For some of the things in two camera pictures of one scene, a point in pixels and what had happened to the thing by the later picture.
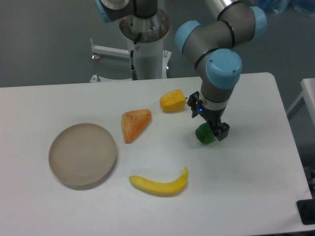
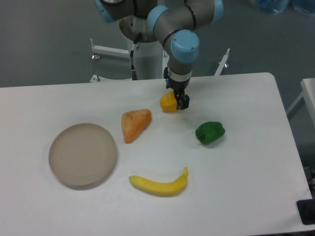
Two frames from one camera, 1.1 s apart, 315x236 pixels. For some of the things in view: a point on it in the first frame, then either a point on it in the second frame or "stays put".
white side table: [308, 86] stays put
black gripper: [213, 117] -> [178, 88]
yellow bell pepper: [173, 101] stays put
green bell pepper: [204, 133] stays put
